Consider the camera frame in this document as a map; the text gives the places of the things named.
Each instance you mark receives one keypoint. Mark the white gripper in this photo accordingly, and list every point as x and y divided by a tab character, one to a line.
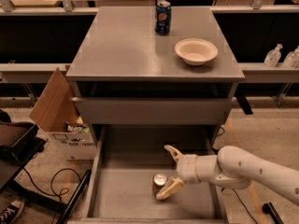
187	168

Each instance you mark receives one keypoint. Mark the orange soda can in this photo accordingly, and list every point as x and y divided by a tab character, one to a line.
158	182

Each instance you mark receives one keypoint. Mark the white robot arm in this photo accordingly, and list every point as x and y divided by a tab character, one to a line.
231	168

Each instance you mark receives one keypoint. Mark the open grey middle drawer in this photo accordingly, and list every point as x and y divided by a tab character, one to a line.
127	158

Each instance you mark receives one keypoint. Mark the closed grey top drawer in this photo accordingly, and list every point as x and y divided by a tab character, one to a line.
151	111

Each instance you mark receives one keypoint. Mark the grey drawer cabinet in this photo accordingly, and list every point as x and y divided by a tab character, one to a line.
123	57

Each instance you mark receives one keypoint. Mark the blue Pepsi can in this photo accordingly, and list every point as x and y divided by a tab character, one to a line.
163	18

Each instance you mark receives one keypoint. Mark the snack bag in box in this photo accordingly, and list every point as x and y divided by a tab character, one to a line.
77	128

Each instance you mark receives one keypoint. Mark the black bar on floor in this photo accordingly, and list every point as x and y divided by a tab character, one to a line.
269	209

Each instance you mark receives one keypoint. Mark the white paper bowl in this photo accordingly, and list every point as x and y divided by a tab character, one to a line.
196	51

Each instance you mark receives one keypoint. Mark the open cardboard box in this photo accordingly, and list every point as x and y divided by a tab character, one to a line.
55	109

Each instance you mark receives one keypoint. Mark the clear sanitizer bottle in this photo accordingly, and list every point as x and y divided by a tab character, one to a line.
273	56
292	59

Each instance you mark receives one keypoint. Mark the black cart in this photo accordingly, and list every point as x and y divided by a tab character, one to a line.
18	145

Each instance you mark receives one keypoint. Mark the black and white sneaker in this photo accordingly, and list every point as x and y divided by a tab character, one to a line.
12	212

